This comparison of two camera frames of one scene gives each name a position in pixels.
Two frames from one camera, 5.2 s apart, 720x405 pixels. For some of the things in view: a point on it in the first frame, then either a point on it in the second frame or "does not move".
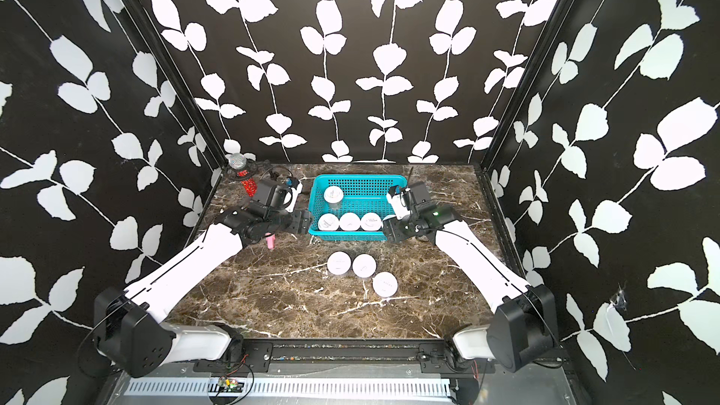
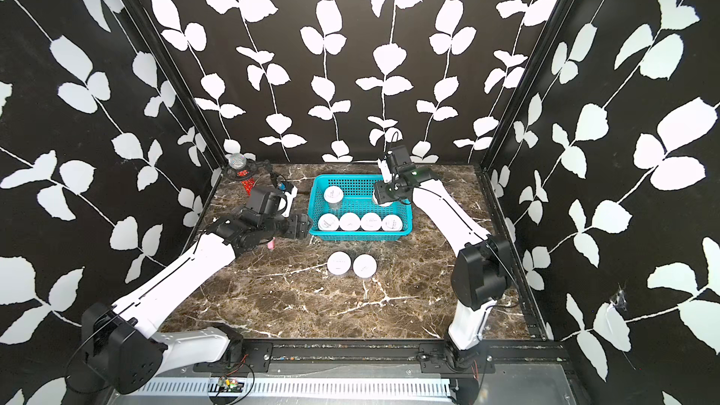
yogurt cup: x=385 y=284 → x=384 y=204
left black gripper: x=301 y=221 does not move
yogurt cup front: x=333 y=194 does not move
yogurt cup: x=350 y=222 does not move
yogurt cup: x=371 y=222 does not move
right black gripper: x=393 y=229 → x=381 y=192
